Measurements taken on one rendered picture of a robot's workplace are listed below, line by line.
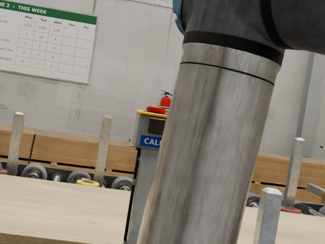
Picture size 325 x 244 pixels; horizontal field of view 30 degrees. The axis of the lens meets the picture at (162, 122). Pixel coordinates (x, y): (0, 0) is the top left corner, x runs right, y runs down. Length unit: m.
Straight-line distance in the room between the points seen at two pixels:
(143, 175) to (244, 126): 0.55
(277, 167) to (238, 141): 6.96
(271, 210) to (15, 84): 7.23
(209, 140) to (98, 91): 7.71
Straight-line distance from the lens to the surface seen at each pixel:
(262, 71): 0.66
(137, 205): 1.19
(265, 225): 1.25
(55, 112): 8.33
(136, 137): 1.16
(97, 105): 8.35
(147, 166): 1.18
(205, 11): 0.67
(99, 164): 2.28
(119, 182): 2.67
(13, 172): 2.29
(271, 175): 7.59
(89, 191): 2.01
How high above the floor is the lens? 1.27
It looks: 3 degrees down
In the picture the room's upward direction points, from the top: 9 degrees clockwise
